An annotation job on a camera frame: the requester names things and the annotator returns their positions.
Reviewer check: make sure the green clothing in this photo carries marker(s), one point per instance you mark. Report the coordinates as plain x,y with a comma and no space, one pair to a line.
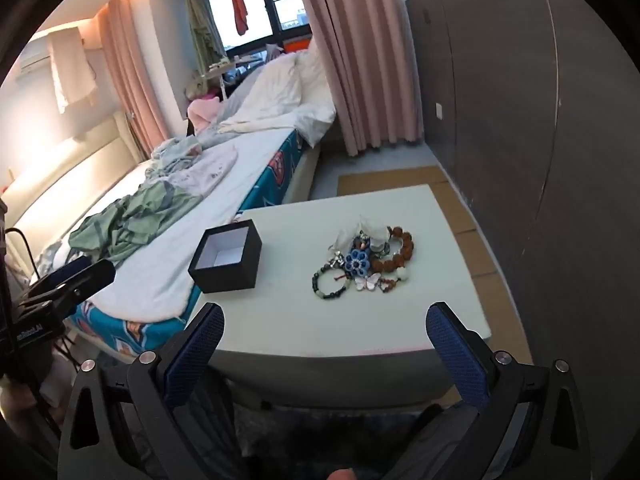
135,220

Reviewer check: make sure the white patterned garment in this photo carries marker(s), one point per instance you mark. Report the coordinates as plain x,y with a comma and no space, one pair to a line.
210,170

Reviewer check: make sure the light blue clothing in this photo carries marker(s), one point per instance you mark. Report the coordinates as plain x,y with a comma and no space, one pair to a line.
172,155

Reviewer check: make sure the blue flower ornament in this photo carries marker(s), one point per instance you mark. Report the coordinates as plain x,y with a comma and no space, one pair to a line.
357,262

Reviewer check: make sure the beige hanging towel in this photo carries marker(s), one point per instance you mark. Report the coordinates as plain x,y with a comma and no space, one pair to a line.
70,70

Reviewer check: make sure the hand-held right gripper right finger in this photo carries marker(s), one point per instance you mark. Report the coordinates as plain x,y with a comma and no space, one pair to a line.
457,355

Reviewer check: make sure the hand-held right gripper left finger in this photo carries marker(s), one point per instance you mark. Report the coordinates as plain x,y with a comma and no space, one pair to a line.
192,355

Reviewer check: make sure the white air conditioner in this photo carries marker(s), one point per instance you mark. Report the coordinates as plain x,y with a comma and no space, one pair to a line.
32,60

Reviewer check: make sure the beige padded headboard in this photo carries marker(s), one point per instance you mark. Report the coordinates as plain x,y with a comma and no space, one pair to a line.
65,175

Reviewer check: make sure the white butterfly hair clip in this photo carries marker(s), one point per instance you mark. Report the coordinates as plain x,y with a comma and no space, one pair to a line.
370,281

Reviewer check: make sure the clear plastic bag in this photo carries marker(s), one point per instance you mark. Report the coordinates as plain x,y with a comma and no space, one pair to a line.
370,227

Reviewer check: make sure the pink curtain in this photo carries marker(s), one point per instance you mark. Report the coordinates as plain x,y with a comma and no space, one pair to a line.
132,75
360,60

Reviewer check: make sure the bed with teal printed sheet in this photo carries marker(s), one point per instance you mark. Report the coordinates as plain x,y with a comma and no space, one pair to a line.
150,270

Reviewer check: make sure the orange hanging garment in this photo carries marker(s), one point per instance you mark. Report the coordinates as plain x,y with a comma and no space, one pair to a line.
239,5

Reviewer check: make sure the green patterned hanging cloth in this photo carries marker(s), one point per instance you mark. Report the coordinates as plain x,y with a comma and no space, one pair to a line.
202,35

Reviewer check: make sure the white quilt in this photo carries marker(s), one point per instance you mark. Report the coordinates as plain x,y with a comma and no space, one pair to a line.
280,95

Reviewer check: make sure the white wall socket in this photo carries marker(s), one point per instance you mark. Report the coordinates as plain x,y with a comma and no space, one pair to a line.
439,111

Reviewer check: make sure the pink cloth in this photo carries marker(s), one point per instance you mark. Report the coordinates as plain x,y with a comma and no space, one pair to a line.
202,112

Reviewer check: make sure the dark wooden wardrobe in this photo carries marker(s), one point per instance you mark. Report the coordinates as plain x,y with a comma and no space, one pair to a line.
525,110

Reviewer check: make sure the dark framed window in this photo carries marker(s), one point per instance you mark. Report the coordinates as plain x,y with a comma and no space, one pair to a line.
260,10

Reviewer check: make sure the black square gift box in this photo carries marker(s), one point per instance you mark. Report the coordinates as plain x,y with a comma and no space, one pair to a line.
235,275

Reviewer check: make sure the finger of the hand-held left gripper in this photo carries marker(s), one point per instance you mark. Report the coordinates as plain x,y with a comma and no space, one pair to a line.
80,277

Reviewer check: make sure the flattened brown cardboard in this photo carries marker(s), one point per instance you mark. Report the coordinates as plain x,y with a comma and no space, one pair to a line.
390,177

